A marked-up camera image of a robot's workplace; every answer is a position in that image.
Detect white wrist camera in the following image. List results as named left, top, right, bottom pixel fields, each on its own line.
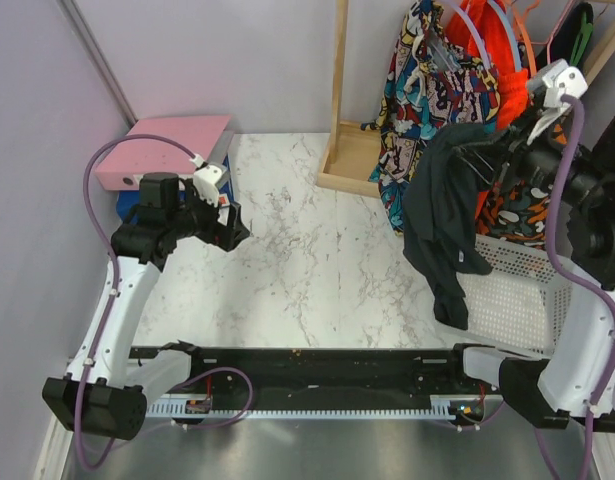
left=526, top=59, right=588, bottom=145
left=191, top=154, right=230, bottom=207

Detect pink binder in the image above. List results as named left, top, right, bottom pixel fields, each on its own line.
left=94, top=115, right=233, bottom=191

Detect light blue hanger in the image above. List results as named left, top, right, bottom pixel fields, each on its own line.
left=487, top=0, right=523, bottom=72

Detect orange hanger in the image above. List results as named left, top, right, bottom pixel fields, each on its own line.
left=506, top=1, right=539, bottom=76

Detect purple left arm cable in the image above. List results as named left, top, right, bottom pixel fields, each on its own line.
left=74, top=132, right=201, bottom=472

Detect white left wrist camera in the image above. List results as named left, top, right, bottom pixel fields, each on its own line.
left=191, top=154, right=230, bottom=207

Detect orange shorts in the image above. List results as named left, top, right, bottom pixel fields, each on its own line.
left=443, top=1, right=531, bottom=132

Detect white plastic basket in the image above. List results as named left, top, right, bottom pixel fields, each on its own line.
left=436, top=235, right=572, bottom=358

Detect lilac hanger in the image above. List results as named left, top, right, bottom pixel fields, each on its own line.
left=439, top=0, right=492, bottom=70

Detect green hanger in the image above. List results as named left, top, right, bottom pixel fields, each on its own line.
left=568, top=11, right=594, bottom=66

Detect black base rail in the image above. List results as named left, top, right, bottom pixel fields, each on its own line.
left=129, top=342, right=508, bottom=414

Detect wooden clothes rack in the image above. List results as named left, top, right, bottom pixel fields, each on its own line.
left=316, top=0, right=615, bottom=198

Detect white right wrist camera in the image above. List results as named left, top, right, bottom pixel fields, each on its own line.
left=526, top=59, right=588, bottom=145

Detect blue binder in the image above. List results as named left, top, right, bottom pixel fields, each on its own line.
left=116, top=154, right=236, bottom=225

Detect navy ribbed shorts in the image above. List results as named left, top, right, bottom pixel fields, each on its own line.
left=535, top=1, right=594, bottom=70

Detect dark navy shorts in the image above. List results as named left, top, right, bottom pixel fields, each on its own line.
left=402, top=123, right=495, bottom=330

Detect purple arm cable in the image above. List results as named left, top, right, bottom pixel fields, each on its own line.
left=534, top=94, right=615, bottom=480
left=74, top=132, right=201, bottom=472

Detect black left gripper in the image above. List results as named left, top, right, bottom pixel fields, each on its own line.
left=167, top=180, right=249, bottom=253

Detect comic print shorts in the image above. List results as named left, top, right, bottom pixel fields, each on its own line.
left=362, top=1, right=500, bottom=235

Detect camouflage print shorts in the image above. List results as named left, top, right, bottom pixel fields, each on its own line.
left=476, top=112, right=571, bottom=249

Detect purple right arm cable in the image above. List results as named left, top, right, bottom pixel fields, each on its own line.
left=534, top=94, right=615, bottom=480

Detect white cable duct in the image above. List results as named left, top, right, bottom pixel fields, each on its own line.
left=146, top=394, right=483, bottom=421

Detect pink hanger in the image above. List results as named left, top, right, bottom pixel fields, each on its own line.
left=516, top=1, right=577, bottom=66

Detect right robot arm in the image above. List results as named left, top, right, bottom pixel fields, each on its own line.
left=444, top=116, right=615, bottom=433

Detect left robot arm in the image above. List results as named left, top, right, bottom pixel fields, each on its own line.
left=42, top=164, right=249, bottom=440

